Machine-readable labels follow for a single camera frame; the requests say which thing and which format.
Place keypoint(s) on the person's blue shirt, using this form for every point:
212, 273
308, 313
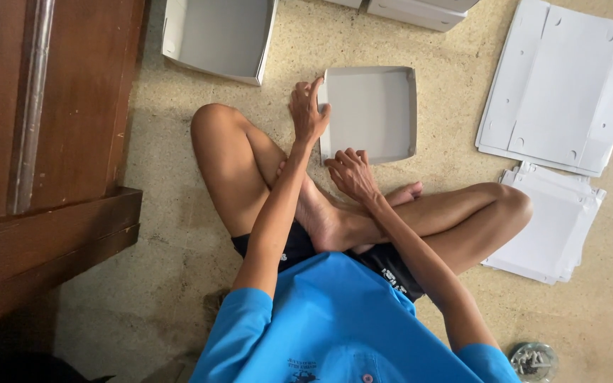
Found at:
338, 324

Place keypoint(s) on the large flat white cardboard sheets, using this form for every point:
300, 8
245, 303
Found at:
562, 90

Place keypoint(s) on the person's right hand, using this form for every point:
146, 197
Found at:
355, 178

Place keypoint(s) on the small grey cardboard tray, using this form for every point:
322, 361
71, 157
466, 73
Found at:
373, 114

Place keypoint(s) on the person's left hand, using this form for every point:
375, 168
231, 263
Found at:
305, 117

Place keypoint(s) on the grey metal bar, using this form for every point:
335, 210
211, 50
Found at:
32, 106

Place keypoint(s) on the person's right leg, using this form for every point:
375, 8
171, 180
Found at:
455, 218

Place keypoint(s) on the person's black shorts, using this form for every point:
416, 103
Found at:
298, 244

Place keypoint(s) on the large grey open cardboard box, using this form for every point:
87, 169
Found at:
221, 37

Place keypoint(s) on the brown wooden cabinet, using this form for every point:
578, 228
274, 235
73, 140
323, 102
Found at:
88, 106

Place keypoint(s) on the stack of small flat cardboard blanks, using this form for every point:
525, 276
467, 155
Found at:
546, 228

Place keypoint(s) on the person's left leg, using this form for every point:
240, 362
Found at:
226, 159

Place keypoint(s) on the glass ashtray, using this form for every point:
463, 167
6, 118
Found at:
533, 361

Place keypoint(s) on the person's right fingers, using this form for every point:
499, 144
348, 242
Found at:
345, 158

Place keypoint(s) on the white closed cardboard box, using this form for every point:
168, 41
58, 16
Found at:
453, 4
413, 13

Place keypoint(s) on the person's leg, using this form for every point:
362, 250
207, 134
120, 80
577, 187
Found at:
455, 218
226, 159

